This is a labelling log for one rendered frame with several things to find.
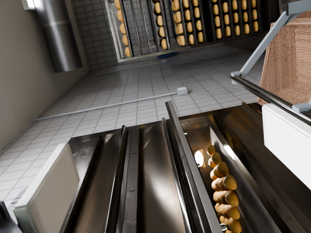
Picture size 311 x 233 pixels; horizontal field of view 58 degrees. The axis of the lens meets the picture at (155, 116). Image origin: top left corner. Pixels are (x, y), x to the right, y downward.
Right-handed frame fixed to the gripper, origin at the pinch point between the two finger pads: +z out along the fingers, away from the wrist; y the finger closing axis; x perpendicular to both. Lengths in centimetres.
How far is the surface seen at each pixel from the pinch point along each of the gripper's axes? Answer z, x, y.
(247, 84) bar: 76, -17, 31
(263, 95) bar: 63, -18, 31
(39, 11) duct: 297, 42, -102
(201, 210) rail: 46, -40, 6
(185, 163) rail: 72, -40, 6
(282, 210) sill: 57, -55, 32
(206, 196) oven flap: 50, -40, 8
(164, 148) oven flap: 115, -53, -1
